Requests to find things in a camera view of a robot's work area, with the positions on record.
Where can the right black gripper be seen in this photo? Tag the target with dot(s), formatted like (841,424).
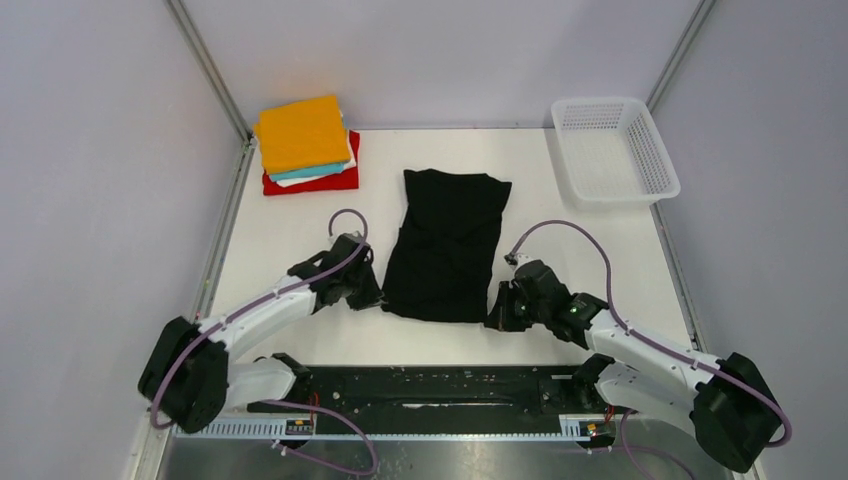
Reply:
(500,317)

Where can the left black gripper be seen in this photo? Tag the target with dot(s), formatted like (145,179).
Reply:
(373,295)

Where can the black t shirt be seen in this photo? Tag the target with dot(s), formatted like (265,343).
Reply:
(440,268)

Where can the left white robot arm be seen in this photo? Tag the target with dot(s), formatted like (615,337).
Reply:
(194,371)

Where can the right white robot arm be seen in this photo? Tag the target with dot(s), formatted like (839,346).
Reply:
(725,404)

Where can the red folded t shirt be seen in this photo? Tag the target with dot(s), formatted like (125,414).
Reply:
(349,179)

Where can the teal folded t shirt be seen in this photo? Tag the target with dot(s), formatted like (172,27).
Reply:
(308,171)

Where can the white folded t shirt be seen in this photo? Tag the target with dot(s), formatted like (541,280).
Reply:
(291,179)

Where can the orange folded t shirt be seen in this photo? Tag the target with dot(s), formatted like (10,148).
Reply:
(303,134)

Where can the white plastic basket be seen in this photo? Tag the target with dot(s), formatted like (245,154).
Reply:
(612,153)

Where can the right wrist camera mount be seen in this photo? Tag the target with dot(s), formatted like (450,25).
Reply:
(518,259)

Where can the slotted cable duct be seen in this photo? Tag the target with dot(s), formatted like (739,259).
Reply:
(295,427)

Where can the aluminium frame rail left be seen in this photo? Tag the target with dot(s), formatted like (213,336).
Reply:
(233,146)

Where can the aluminium frame rail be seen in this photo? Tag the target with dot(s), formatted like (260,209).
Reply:
(680,52)
(233,146)

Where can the aluminium frame rail right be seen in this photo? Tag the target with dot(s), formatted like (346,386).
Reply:
(680,52)

